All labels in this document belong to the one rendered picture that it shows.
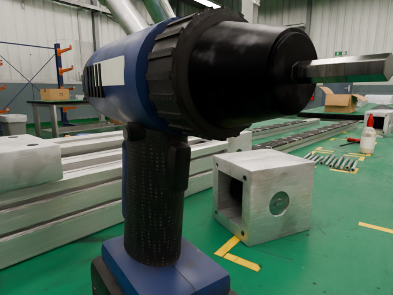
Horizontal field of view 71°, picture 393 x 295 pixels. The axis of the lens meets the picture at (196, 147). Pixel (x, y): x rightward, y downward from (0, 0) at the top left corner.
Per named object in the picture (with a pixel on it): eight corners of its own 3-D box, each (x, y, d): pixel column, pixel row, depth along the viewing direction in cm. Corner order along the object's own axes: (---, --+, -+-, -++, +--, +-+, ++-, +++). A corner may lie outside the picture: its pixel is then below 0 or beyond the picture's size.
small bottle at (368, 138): (375, 153, 82) (381, 113, 80) (370, 154, 80) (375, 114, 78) (362, 151, 85) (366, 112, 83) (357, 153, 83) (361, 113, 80)
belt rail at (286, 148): (349, 126, 144) (350, 120, 144) (357, 127, 142) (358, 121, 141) (250, 158, 75) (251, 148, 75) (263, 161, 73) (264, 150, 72)
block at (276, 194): (256, 199, 47) (258, 145, 45) (309, 229, 37) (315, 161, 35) (204, 211, 43) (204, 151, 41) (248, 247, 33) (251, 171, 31)
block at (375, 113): (361, 130, 129) (364, 110, 127) (390, 133, 122) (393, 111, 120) (355, 133, 122) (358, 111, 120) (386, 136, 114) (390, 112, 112)
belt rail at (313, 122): (312, 123, 157) (313, 118, 156) (319, 124, 154) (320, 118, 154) (199, 148, 88) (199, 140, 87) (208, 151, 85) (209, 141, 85)
